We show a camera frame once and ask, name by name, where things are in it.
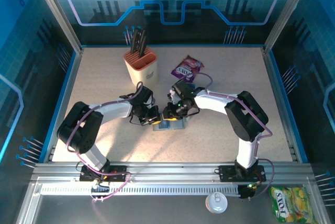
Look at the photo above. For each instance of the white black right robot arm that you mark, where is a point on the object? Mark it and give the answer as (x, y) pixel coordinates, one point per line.
(212, 102)

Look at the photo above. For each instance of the beige knife block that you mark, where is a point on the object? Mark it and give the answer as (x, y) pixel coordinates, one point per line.
(141, 74)

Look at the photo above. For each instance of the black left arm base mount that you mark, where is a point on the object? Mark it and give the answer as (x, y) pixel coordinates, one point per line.
(117, 173)

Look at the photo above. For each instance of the blue credit card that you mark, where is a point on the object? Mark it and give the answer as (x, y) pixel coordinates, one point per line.
(191, 85)

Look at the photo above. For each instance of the purple Fox's candy bag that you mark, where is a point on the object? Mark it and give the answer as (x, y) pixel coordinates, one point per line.
(187, 67)

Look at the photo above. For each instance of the black electronics box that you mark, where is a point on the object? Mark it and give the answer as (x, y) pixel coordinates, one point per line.
(246, 192)

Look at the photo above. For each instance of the aluminium frame post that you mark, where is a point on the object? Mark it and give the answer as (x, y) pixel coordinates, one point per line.
(288, 9)
(56, 12)

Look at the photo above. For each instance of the white tin can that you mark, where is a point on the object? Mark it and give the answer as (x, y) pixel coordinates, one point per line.
(216, 203)

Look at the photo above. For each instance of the yellow green Fox's candy bag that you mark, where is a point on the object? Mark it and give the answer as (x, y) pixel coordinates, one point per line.
(293, 205)

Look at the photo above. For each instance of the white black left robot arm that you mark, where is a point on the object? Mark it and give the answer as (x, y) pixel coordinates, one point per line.
(115, 109)

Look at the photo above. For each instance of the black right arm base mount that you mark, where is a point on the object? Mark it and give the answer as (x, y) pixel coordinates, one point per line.
(226, 173)

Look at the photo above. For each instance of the aluminium frame rail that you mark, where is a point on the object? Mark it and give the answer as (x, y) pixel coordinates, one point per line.
(170, 170)

